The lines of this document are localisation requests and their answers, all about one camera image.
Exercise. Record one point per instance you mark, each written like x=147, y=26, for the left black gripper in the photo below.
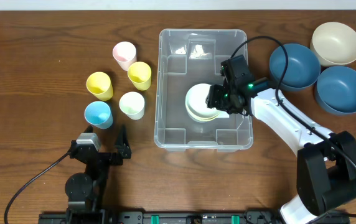
x=104, y=157

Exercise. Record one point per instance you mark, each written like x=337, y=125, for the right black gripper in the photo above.
x=216, y=98

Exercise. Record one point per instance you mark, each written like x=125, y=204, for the white small bowl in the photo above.
x=196, y=100

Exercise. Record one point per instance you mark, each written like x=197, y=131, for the dark blue bowl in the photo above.
x=303, y=67
x=335, y=90

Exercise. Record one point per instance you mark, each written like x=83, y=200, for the beige large bowl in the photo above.
x=334, y=43

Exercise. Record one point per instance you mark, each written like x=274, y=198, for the yellow small bowl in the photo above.
x=200, y=119

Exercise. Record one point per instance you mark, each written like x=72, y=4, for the light blue small bowl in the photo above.
x=202, y=121

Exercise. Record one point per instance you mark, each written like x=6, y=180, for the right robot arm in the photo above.
x=326, y=162

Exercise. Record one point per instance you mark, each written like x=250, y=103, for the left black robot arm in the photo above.
x=84, y=189

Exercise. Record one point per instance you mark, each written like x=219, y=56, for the white label in container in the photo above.
x=223, y=114

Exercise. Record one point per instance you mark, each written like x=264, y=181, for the clear plastic storage container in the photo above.
x=188, y=57

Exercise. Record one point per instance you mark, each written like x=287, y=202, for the yellow cup near container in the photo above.
x=140, y=75

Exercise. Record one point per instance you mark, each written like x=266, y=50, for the light blue plastic cup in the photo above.
x=98, y=113

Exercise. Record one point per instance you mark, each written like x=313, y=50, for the pale green plastic cup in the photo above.
x=132, y=104

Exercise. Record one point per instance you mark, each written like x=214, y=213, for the yellow cup far left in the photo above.
x=99, y=85

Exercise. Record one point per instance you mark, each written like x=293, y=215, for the pink plastic cup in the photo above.
x=125, y=54

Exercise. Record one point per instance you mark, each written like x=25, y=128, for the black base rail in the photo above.
x=108, y=217

